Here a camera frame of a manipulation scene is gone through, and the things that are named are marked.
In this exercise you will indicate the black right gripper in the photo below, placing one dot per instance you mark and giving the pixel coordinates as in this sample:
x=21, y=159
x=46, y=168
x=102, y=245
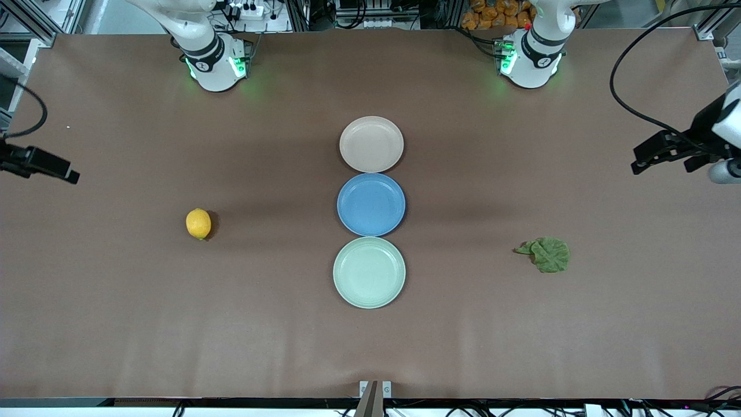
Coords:
x=16, y=158

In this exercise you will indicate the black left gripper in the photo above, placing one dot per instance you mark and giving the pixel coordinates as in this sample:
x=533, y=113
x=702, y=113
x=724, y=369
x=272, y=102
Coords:
x=701, y=130

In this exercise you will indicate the yellow lemon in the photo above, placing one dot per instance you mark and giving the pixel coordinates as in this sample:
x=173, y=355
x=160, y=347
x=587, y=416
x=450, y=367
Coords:
x=198, y=223

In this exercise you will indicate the green lettuce leaf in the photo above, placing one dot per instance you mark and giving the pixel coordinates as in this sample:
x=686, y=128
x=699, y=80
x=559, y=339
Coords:
x=550, y=256

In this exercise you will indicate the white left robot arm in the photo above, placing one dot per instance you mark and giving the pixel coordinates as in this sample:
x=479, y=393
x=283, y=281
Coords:
x=532, y=58

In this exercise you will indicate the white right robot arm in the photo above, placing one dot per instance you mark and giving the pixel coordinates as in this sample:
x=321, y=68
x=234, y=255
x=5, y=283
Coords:
x=211, y=63

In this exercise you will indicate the orange snack bags pile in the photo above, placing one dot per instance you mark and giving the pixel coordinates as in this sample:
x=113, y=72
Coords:
x=492, y=14

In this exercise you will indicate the white power strip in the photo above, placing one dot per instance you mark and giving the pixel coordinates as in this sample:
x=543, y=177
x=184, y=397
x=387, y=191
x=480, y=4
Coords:
x=248, y=10

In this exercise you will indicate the beige round plate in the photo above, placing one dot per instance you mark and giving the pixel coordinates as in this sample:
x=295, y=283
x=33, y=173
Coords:
x=371, y=145

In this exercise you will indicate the blue round plate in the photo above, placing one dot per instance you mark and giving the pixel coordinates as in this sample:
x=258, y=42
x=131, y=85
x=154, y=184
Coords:
x=371, y=204

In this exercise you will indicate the pale green round plate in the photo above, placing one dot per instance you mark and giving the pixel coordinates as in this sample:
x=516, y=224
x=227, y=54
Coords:
x=369, y=272

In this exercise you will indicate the aluminium frame post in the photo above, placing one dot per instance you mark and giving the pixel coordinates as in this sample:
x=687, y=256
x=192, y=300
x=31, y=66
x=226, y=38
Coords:
x=299, y=14

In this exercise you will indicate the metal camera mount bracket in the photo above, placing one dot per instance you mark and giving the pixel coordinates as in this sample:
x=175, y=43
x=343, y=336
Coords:
x=370, y=399

